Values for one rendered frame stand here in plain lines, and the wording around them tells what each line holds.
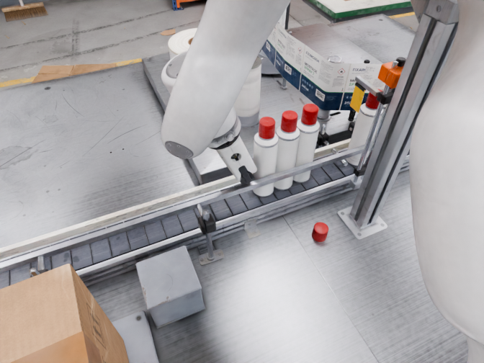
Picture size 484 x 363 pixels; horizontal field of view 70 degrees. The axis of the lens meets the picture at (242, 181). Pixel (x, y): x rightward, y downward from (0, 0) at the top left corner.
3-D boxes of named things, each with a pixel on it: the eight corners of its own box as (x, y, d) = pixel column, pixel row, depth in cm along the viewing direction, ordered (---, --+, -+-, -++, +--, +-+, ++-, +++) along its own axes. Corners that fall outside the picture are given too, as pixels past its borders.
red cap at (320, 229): (310, 239, 80) (312, 230, 78) (313, 227, 82) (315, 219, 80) (324, 243, 79) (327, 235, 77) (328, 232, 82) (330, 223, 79)
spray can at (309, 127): (302, 166, 90) (314, 98, 75) (313, 179, 86) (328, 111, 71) (284, 172, 88) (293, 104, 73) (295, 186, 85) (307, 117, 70)
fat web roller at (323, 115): (325, 111, 106) (336, 52, 93) (333, 119, 103) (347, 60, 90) (312, 114, 105) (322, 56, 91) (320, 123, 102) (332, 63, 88)
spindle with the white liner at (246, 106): (252, 106, 108) (254, 5, 86) (264, 122, 102) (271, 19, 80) (225, 114, 105) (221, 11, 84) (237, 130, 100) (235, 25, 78)
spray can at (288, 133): (284, 173, 88) (293, 104, 73) (296, 186, 85) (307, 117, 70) (267, 179, 86) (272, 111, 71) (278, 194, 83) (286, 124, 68)
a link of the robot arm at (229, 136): (245, 124, 61) (250, 135, 63) (226, 98, 67) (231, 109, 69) (204, 148, 61) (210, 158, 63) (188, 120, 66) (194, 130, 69)
